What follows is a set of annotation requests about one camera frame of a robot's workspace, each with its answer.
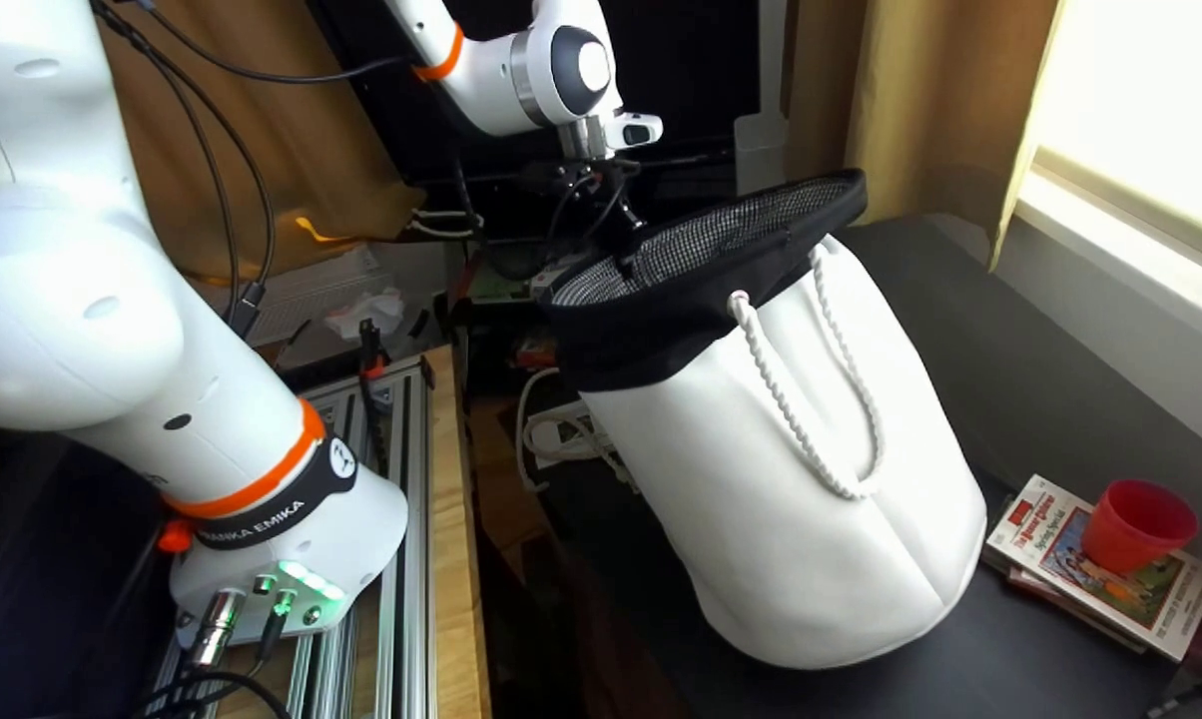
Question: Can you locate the white box speaker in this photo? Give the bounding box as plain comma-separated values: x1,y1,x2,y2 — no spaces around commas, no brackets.
737,113,786,190

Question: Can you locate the white bag with black rim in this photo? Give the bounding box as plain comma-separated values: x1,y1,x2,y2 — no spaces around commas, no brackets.
549,172,985,672

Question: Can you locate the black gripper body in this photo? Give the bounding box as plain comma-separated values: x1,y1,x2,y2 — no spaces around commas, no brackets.
544,158,643,265

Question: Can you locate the mustard yellow curtain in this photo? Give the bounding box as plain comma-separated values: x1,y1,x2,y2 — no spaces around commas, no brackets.
786,0,1061,234

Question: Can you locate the illustrated picture book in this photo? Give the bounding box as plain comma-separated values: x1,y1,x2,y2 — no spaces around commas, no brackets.
985,476,1202,659

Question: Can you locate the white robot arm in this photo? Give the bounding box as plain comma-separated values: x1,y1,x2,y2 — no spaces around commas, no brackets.
0,0,408,632

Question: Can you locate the white power strip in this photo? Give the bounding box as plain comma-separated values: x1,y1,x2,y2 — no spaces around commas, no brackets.
513,369,629,491

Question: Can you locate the red plastic cup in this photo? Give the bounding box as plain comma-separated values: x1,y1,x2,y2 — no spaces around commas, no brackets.
1083,478,1198,574

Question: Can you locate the black television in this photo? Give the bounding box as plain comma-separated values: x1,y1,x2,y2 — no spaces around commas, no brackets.
308,0,760,189

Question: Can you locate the aluminium frame rail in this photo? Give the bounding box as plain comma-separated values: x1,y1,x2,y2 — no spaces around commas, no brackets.
156,354,438,719

